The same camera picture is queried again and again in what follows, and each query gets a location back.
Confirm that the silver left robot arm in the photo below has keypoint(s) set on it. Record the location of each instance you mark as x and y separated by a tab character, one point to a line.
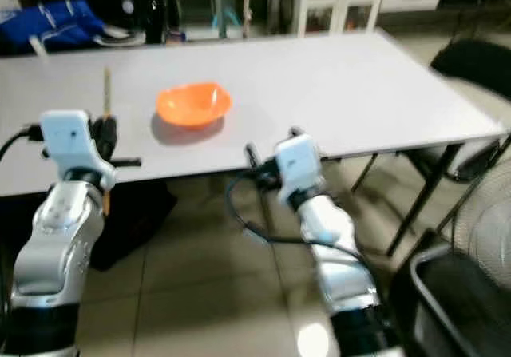
52	245

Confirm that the orange bowl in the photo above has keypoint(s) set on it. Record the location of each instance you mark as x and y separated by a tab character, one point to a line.
192	105

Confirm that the white folding table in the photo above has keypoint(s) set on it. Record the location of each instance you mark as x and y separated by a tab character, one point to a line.
327	85

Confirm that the black bag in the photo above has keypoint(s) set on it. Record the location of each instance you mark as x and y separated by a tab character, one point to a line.
148	221

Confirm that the pale upright post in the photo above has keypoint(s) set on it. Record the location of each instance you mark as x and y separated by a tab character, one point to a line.
247	9

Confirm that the blue bag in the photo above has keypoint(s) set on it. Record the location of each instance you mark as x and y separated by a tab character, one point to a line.
56	25

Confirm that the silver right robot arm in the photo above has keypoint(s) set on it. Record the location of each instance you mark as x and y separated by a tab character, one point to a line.
335	253

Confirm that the white fan grille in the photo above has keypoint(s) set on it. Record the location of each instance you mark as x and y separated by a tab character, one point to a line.
487	221

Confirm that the black bin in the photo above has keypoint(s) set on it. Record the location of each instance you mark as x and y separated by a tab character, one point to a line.
471	317

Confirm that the dark glass bottle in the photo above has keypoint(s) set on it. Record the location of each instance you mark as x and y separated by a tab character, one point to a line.
155	13

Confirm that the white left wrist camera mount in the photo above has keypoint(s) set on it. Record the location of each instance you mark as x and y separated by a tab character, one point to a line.
68	141

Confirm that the small white utensil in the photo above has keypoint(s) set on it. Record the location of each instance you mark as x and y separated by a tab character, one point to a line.
37	45

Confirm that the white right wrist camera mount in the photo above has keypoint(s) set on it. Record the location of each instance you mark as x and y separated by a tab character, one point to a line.
297	161

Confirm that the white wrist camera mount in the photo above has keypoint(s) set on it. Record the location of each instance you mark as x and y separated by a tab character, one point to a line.
68	141
297	161

